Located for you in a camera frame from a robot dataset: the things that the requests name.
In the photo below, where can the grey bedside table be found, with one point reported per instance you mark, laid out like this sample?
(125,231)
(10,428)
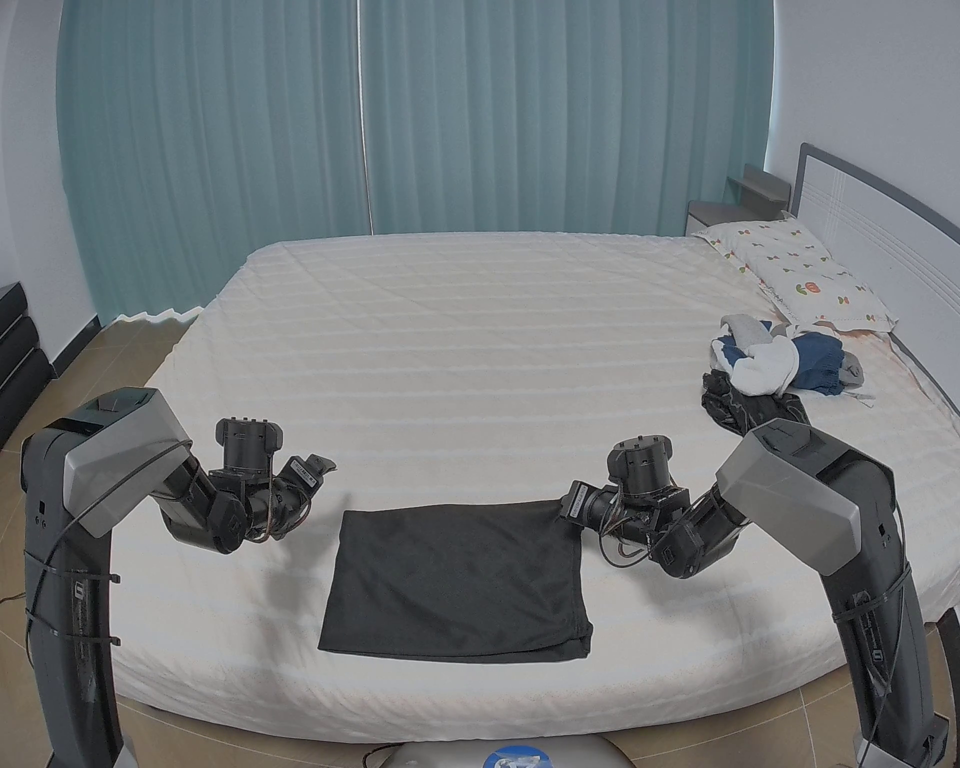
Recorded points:
(712,214)

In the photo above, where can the pile of clothes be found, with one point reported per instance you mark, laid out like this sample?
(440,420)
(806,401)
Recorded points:
(765,367)

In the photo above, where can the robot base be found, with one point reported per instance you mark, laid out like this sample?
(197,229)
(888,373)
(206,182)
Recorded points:
(450,754)

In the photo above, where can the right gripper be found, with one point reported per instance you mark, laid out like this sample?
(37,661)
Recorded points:
(600,510)

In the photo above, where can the black chest of drawers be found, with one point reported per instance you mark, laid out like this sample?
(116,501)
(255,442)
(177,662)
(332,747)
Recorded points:
(19,352)

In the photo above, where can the black garment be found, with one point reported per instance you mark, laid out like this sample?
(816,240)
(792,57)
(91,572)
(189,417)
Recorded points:
(450,577)

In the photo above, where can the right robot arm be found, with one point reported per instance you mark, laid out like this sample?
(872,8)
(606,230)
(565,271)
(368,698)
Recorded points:
(787,480)

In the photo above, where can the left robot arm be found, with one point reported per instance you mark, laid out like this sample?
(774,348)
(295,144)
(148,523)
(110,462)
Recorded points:
(112,450)

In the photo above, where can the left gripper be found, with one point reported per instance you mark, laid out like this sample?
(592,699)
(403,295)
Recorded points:
(296,484)

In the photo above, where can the white printed pillow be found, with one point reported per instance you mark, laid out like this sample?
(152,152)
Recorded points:
(802,270)

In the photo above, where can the blue-green curtain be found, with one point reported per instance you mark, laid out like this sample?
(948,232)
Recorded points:
(210,150)
(562,112)

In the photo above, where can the bed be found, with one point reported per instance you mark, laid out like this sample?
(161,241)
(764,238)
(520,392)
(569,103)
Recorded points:
(450,337)

